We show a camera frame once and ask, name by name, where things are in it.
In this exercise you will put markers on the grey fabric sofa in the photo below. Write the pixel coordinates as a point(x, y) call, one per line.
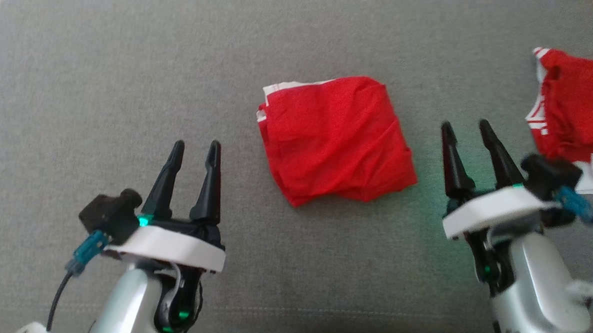
point(130, 79)

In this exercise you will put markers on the red white basketball jersey shirt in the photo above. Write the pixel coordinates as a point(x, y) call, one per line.
point(579, 109)

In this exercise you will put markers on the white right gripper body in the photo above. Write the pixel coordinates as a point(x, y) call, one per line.
point(490, 210)

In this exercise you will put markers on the red shorts with white hem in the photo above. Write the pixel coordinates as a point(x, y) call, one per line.
point(333, 138)

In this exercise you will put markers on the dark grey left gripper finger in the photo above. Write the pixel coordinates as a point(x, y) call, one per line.
point(209, 192)
point(164, 191)

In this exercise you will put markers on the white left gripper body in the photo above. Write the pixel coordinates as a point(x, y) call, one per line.
point(173, 246)

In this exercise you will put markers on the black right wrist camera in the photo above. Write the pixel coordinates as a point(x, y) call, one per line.
point(551, 175)

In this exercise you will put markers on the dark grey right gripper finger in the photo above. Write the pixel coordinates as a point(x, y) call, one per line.
point(456, 168)
point(504, 165)

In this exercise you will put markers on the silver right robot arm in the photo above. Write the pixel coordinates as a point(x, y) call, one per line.
point(541, 297)

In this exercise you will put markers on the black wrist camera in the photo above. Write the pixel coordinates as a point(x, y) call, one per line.
point(109, 213)
point(551, 175)

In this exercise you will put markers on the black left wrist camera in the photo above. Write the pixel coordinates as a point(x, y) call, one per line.
point(109, 213)

